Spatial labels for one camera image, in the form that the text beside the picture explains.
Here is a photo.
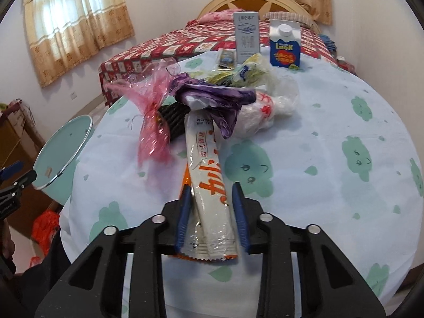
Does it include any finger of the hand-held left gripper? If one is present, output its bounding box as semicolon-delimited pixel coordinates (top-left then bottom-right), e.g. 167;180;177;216
0;161;24;179
0;170;38;202

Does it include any cream wooden bed headboard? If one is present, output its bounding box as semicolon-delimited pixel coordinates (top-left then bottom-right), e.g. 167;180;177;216
197;0;321;34

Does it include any bed with red quilt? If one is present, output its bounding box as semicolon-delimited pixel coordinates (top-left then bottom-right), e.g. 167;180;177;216
98;18;338;107

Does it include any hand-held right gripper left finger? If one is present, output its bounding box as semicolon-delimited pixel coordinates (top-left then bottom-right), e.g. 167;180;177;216
35;185;193;318

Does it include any striped pillow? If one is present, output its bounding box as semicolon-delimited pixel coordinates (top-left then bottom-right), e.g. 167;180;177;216
265;11;315;29

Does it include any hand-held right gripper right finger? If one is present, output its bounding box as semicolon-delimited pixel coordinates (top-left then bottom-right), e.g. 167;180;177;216
231;182;387;318

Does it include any long white snack wrapper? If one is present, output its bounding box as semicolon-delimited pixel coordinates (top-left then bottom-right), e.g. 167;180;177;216
167;111;240;264

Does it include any wooden cabinet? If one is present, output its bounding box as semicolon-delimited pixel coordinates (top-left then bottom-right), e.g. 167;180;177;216
0;99;45;239

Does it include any plain orange-red plastic bag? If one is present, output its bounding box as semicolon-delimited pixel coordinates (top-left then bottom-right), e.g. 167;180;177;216
31;211;61;249

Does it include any teal trash bin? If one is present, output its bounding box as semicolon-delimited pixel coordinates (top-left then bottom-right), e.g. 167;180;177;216
33;115;95;206

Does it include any purple foil wrapper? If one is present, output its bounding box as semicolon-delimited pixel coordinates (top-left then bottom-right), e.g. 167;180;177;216
174;74;257;140

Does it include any pink transparent plastic wrapper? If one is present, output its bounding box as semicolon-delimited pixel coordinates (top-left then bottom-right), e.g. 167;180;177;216
104;58;181;169

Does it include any stack of blue items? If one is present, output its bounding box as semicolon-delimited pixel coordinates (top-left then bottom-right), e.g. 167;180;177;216
320;34;337;52

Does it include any small dark snack packet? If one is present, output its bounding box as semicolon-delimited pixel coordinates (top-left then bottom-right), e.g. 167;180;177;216
217;49;236;70

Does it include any clear bag with red print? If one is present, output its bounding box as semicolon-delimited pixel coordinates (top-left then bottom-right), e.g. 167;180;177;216
236;73;300;139

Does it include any blue white gable-top carton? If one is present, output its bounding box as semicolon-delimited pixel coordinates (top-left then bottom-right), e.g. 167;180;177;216
269;19;301;68

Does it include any grey white milk carton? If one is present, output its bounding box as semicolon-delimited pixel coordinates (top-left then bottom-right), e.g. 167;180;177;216
233;11;260;65

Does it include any pink floral pillow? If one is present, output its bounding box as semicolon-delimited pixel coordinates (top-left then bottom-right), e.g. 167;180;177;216
199;9;236;24

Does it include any black ribbed plastic tray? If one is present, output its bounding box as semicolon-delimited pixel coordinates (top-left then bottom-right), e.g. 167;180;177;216
157;104;191;141

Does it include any yellow green printed plastic bag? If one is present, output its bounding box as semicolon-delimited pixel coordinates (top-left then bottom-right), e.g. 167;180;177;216
205;53;275;88

